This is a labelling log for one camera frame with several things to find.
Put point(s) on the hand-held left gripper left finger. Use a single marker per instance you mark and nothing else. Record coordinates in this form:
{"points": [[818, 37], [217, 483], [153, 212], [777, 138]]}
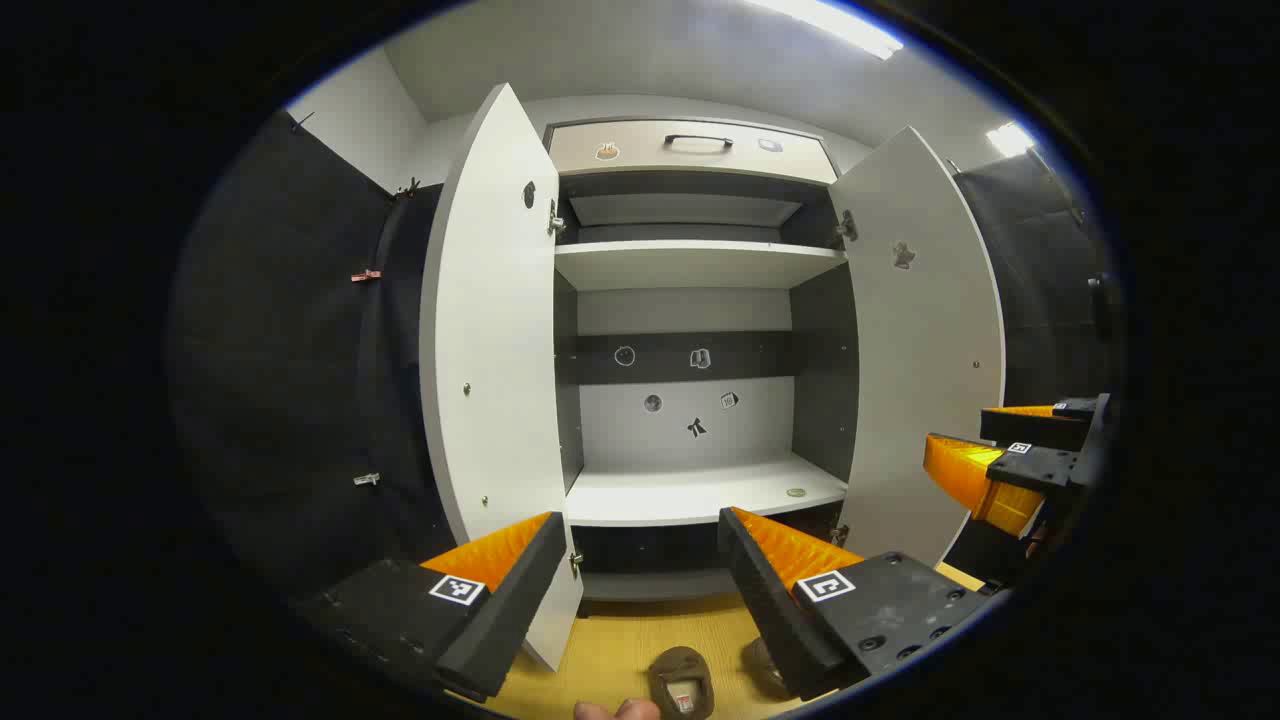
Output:
{"points": [[510, 610]]}

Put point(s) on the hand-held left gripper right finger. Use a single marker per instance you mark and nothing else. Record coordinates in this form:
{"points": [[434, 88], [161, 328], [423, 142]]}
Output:
{"points": [[770, 610]]}

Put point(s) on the silver clip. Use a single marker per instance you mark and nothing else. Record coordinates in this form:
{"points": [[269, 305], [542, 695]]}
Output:
{"points": [[366, 479]]}

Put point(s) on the small ceiling light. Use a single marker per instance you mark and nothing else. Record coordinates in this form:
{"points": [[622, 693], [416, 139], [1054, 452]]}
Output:
{"points": [[1010, 140]]}

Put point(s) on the metal door hinge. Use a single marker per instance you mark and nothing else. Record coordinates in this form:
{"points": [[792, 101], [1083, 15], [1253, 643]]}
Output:
{"points": [[576, 562], [846, 228], [840, 535], [556, 220]]}

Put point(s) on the red clip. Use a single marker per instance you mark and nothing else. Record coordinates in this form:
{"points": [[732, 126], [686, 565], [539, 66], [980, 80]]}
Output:
{"points": [[365, 275]]}

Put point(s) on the long ceiling light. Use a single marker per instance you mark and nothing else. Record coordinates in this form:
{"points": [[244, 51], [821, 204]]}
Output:
{"points": [[830, 25]]}

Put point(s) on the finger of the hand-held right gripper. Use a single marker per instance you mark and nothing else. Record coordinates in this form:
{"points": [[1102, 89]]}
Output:
{"points": [[1030, 428], [1035, 467]]}

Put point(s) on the white cabinet shelf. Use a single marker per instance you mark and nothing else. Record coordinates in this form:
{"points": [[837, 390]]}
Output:
{"points": [[680, 495], [700, 265]]}

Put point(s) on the beige cabinet drawer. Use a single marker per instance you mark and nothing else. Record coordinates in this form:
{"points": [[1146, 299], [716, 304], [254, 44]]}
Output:
{"points": [[640, 150]]}

